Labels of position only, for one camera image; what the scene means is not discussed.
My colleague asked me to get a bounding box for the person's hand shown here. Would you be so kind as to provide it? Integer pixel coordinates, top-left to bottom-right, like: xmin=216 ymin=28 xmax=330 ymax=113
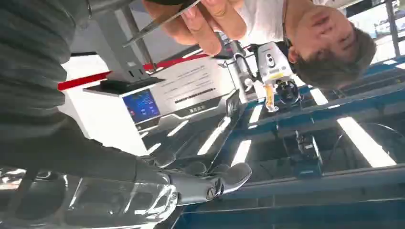
xmin=142 ymin=0 xmax=248 ymax=57

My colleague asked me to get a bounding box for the white kiosk with blue screen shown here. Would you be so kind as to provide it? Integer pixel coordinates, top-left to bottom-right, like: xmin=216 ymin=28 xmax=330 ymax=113
xmin=58 ymin=54 xmax=243 ymax=157

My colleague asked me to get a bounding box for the person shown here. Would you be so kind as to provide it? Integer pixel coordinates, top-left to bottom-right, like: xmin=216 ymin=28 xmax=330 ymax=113
xmin=142 ymin=0 xmax=378 ymax=91

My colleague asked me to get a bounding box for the grey metal post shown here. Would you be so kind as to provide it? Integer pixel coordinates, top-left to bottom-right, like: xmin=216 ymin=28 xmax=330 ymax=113
xmin=87 ymin=0 xmax=166 ymax=86

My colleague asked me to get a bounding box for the red barrier strip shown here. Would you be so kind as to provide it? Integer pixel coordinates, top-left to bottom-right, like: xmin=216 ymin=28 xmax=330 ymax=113
xmin=58 ymin=52 xmax=210 ymax=92

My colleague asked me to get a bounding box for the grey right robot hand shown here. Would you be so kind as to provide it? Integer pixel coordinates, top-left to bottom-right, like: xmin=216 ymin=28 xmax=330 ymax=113
xmin=0 ymin=116 xmax=254 ymax=229

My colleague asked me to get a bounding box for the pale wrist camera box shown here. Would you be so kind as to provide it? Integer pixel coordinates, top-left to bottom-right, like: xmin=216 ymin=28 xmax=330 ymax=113
xmin=256 ymin=42 xmax=295 ymax=86

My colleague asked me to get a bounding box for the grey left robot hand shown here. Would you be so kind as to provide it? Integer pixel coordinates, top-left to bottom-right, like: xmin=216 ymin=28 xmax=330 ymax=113
xmin=253 ymin=79 xmax=301 ymax=113

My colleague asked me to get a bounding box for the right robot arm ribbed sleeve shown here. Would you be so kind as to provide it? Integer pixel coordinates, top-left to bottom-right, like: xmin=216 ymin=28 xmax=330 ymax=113
xmin=0 ymin=0 xmax=93 ymax=141

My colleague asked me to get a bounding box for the black ceiling-mounted device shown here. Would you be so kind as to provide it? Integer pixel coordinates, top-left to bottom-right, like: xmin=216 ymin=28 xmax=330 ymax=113
xmin=282 ymin=129 xmax=324 ymax=178

